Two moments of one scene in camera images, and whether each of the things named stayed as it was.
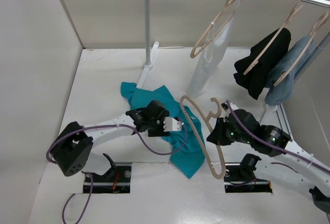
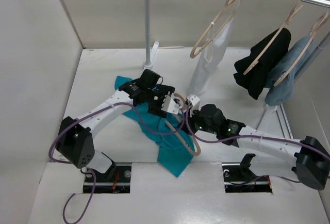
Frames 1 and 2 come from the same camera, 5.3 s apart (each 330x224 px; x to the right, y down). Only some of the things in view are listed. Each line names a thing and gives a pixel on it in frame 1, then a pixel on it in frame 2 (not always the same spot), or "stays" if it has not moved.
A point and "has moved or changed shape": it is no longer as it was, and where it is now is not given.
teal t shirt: x=190 y=160 has moved or changed shape
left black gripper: x=160 y=130 → x=163 y=91
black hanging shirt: x=251 y=69 stays
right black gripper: x=217 y=136 → x=194 y=113
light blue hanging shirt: x=281 y=77 stays
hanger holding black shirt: x=295 y=9 stays
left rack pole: x=148 y=64 stays
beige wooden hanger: x=209 y=116 → x=193 y=151
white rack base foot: x=147 y=66 stays
